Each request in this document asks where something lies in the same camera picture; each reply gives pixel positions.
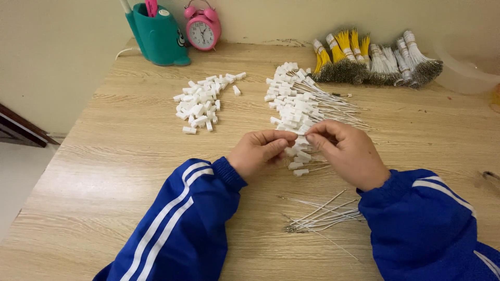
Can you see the white pen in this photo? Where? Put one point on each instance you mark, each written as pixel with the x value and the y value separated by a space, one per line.
pixel 125 6

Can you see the person's left hand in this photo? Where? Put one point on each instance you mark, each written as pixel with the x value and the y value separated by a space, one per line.
pixel 250 154

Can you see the teal whale pen holder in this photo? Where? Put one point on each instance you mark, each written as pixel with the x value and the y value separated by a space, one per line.
pixel 160 37

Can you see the dark wooden furniture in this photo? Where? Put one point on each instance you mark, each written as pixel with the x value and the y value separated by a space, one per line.
pixel 21 127

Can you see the translucent plastic container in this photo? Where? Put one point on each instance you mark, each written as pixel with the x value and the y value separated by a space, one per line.
pixel 468 72

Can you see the pink marker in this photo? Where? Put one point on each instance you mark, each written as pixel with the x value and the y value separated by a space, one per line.
pixel 151 7

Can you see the pile of empty white housings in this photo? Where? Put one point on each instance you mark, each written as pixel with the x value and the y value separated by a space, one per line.
pixel 199 103

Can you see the single white plastic connector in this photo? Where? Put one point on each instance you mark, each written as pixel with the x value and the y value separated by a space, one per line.
pixel 301 133

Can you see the pink alarm clock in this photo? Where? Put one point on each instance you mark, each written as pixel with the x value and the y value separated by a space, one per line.
pixel 202 31

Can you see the person's right hand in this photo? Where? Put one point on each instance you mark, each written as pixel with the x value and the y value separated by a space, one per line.
pixel 351 156

